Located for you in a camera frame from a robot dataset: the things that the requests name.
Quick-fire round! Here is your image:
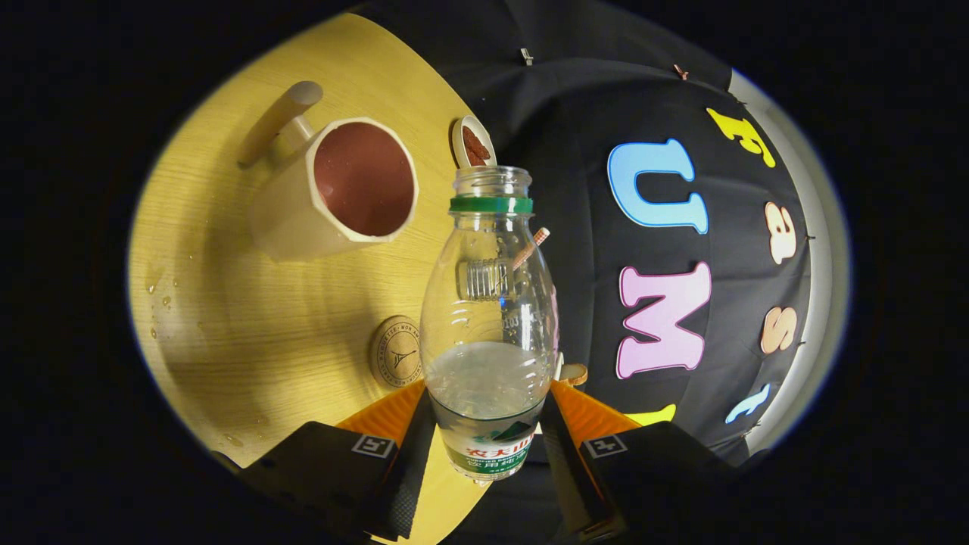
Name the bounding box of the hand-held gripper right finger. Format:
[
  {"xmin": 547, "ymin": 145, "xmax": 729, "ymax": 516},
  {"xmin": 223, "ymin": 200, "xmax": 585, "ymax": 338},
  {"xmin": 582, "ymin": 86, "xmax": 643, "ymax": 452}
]
[{"xmin": 537, "ymin": 380, "xmax": 741, "ymax": 543}]

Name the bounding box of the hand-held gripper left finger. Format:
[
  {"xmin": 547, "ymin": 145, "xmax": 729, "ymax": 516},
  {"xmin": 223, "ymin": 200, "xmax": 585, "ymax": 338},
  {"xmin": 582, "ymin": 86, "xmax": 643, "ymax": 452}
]
[{"xmin": 238, "ymin": 380, "xmax": 438, "ymax": 542}]

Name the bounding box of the clear plastic bottle green ring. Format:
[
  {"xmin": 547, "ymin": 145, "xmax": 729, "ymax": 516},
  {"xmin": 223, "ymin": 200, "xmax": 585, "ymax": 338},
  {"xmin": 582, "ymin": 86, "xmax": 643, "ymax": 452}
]
[{"xmin": 419, "ymin": 165, "xmax": 561, "ymax": 483}]

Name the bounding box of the round cork coaster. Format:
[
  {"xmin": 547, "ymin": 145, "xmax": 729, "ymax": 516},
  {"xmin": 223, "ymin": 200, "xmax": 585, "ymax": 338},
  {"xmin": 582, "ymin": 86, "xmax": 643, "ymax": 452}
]
[{"xmin": 369, "ymin": 316, "xmax": 425, "ymax": 389}]

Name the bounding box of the beige cup with handle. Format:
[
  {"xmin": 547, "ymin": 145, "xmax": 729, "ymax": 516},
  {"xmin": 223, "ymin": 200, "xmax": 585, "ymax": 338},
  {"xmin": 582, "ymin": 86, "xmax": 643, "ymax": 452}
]
[{"xmin": 237, "ymin": 80, "xmax": 419, "ymax": 263}]

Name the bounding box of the ribbed clear glass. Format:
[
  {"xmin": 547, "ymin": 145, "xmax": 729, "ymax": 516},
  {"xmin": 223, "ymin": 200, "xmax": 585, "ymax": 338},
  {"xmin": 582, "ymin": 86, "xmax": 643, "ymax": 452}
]
[{"xmin": 463, "ymin": 259, "xmax": 516, "ymax": 301}]

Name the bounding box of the wooden table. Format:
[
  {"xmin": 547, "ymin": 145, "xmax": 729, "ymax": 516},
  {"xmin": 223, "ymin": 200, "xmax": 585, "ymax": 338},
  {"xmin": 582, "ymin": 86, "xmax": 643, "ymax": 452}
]
[{"xmin": 127, "ymin": 11, "xmax": 500, "ymax": 545}]

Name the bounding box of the red checked straw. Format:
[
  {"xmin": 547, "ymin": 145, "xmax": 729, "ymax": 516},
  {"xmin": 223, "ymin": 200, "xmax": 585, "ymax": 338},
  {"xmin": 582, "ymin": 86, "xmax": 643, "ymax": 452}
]
[{"xmin": 511, "ymin": 227, "xmax": 551, "ymax": 272}]

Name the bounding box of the small white round plate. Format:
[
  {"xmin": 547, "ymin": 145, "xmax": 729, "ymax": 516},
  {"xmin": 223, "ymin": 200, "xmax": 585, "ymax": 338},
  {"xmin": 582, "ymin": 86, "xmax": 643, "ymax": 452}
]
[{"xmin": 452, "ymin": 115, "xmax": 498, "ymax": 170}]

